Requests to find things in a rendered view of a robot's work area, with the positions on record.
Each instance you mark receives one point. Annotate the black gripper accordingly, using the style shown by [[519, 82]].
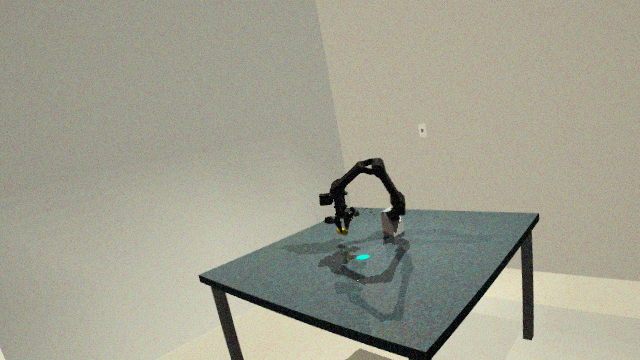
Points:
[[336, 220]]

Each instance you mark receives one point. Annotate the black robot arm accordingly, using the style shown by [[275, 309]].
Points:
[[337, 192]]

